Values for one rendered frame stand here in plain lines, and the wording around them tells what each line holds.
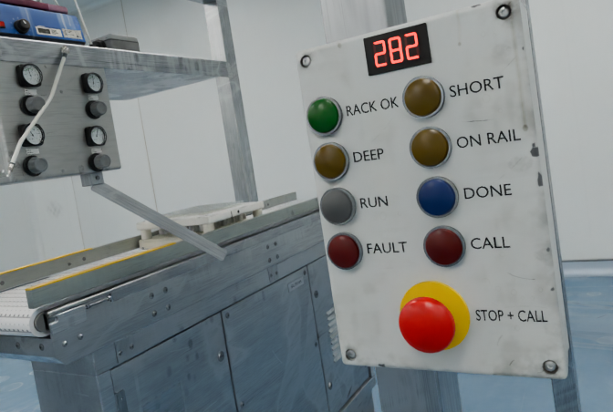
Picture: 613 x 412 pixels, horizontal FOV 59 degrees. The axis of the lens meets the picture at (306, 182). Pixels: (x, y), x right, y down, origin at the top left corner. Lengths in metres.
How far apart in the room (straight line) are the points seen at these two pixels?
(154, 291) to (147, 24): 4.58
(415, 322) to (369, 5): 0.26
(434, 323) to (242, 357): 1.12
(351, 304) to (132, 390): 0.83
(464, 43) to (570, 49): 3.61
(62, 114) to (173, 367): 0.61
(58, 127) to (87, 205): 5.37
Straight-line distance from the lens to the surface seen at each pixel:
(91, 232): 6.39
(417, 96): 0.39
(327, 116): 0.42
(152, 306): 1.17
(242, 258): 1.39
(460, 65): 0.39
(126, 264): 1.11
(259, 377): 1.56
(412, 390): 0.53
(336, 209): 0.42
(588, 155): 3.99
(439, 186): 0.39
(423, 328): 0.40
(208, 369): 1.39
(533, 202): 0.39
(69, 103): 1.03
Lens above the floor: 1.10
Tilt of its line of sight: 3 degrees down
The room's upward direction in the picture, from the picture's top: 9 degrees counter-clockwise
